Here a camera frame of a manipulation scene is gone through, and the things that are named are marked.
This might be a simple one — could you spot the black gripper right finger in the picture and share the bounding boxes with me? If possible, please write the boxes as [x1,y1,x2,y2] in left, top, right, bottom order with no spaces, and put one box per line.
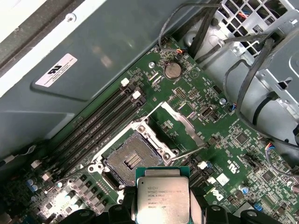
[188,186,266,224]

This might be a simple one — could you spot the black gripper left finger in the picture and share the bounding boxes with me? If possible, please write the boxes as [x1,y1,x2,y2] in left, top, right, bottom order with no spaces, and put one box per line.
[66,186,138,224]

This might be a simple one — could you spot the silver CPU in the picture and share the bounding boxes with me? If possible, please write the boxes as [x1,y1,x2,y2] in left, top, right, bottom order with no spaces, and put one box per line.
[135,166,191,224]

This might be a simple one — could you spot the metal locking lever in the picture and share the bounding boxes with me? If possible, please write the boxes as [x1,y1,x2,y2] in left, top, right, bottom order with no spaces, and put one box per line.
[172,146,208,162]

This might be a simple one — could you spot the CPU socket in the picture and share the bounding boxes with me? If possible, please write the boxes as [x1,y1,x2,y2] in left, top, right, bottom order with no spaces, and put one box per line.
[87,118,180,203]

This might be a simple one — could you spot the black RAM slot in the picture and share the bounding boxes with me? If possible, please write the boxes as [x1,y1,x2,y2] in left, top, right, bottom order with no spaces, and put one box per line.
[30,78,130,170]
[37,85,136,175]
[49,97,148,187]
[42,90,142,182]

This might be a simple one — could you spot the internal USB port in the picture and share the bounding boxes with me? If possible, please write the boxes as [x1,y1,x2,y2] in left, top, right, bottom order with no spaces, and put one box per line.
[199,106,217,121]

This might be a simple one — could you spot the green motherboard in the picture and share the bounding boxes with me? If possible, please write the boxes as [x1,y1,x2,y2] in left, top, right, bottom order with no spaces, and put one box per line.
[0,35,299,224]

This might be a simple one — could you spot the round coin battery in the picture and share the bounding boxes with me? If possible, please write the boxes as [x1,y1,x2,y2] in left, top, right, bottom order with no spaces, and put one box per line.
[164,61,182,79]

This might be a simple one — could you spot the white case label sticker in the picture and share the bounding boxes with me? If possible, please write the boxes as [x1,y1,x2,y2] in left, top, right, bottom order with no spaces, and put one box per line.
[35,53,78,86]

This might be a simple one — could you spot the black PC case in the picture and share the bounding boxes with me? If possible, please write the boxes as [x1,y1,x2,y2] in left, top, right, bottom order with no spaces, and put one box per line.
[0,0,299,164]

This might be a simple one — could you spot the thick black cable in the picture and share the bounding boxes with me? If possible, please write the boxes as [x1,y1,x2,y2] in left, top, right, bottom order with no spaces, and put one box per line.
[235,35,299,150]

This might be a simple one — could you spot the flat black cable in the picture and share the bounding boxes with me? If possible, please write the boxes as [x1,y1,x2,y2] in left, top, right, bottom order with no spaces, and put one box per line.
[191,4,219,60]

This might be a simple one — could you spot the thin black wire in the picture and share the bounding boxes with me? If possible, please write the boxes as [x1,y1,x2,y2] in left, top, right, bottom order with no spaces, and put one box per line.
[158,1,222,51]

